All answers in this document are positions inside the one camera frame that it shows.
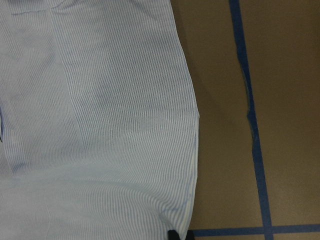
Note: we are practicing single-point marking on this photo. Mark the blue striped dress shirt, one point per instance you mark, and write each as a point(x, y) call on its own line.
point(99, 125)

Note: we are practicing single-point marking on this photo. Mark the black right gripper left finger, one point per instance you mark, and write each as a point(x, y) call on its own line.
point(173, 235)

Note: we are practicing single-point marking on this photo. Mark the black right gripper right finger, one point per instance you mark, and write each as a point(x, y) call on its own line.
point(190, 235)

